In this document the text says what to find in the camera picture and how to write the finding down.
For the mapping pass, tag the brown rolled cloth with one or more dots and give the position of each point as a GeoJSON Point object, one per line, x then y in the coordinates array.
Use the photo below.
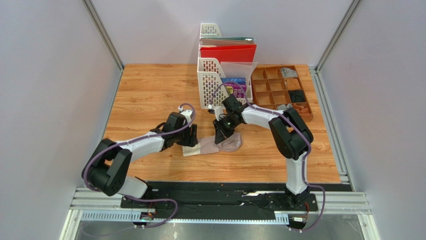
{"type": "Point", "coordinates": [293, 84]}

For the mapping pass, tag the red folder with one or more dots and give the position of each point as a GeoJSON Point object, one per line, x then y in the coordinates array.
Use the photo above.
{"type": "Point", "coordinates": [230, 53]}

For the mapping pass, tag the white file organizer rack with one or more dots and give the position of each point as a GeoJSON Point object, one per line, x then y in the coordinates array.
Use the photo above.
{"type": "Point", "coordinates": [209, 71]}

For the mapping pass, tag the purple book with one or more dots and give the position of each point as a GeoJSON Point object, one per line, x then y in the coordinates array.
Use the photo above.
{"type": "Point", "coordinates": [238, 90]}

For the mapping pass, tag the grey underwear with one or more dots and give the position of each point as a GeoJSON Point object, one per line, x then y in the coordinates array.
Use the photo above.
{"type": "Point", "coordinates": [284, 107]}

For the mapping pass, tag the blue book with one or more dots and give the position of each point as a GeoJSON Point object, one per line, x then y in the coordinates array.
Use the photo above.
{"type": "Point", "coordinates": [239, 80]}

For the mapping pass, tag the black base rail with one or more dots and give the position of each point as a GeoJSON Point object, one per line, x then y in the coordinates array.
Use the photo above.
{"type": "Point", "coordinates": [213, 202]}

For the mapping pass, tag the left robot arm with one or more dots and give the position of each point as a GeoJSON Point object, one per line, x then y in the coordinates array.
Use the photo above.
{"type": "Point", "coordinates": [107, 169]}

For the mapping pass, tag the wooden compartment tray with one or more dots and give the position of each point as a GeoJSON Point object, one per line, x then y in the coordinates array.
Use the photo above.
{"type": "Point", "coordinates": [269, 87]}

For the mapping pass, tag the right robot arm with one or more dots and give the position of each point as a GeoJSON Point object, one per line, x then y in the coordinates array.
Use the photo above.
{"type": "Point", "coordinates": [290, 133]}

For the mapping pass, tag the black rolled cloth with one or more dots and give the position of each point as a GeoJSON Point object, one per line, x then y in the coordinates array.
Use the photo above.
{"type": "Point", "coordinates": [297, 96]}

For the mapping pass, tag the orange rolled cloth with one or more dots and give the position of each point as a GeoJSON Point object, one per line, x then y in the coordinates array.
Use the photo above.
{"type": "Point", "coordinates": [302, 109]}

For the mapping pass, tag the pink underwear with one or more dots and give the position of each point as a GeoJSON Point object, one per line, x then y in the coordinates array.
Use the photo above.
{"type": "Point", "coordinates": [207, 145]}

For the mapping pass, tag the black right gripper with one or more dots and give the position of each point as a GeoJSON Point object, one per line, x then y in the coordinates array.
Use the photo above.
{"type": "Point", "coordinates": [224, 125]}

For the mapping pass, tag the translucent plastic folder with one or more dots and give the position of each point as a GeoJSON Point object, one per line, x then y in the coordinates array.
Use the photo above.
{"type": "Point", "coordinates": [238, 70]}

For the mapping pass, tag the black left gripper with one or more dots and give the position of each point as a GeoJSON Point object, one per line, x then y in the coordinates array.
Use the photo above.
{"type": "Point", "coordinates": [190, 139]}

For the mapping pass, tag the grey rolled cloth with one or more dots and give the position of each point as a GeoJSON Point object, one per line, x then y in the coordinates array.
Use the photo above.
{"type": "Point", "coordinates": [288, 72]}

